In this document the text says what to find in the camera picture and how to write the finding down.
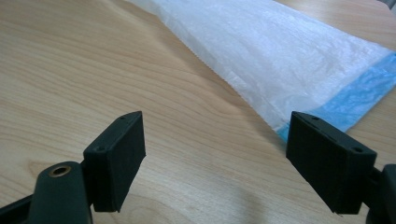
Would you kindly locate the white plastic bag blue band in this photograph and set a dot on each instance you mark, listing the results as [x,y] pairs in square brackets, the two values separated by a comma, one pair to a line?
[264,62]

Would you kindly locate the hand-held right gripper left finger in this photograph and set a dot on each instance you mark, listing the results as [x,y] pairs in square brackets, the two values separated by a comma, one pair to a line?
[116,161]

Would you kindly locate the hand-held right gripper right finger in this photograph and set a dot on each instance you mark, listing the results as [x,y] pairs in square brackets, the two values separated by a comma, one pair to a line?
[330,161]

